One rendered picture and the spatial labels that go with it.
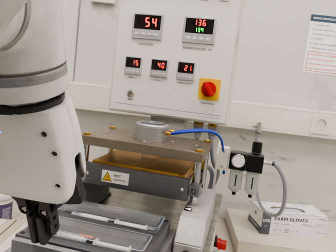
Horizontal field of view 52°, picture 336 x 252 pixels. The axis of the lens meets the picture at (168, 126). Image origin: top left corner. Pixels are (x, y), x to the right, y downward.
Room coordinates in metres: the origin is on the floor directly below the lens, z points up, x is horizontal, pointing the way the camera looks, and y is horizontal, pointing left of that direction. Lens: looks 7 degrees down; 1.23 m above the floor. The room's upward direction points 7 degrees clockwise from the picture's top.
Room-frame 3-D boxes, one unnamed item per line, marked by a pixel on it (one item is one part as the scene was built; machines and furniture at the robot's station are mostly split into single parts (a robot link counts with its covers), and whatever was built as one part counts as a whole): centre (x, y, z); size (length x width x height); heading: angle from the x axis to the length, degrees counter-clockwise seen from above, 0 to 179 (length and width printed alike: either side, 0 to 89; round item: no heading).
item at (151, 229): (0.58, 0.08, 0.99); 0.18 x 0.06 x 0.02; 78
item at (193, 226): (0.69, -0.08, 0.96); 0.26 x 0.05 x 0.07; 168
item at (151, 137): (0.82, 0.01, 1.08); 0.31 x 0.24 x 0.13; 78
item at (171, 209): (0.83, 0.03, 0.93); 0.46 x 0.35 x 0.01; 168
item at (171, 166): (0.79, 0.03, 1.07); 0.22 x 0.17 x 0.10; 78
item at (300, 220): (1.15, -0.44, 0.83); 0.23 x 0.12 x 0.07; 96
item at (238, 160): (0.87, -0.21, 1.05); 0.15 x 0.05 x 0.15; 78
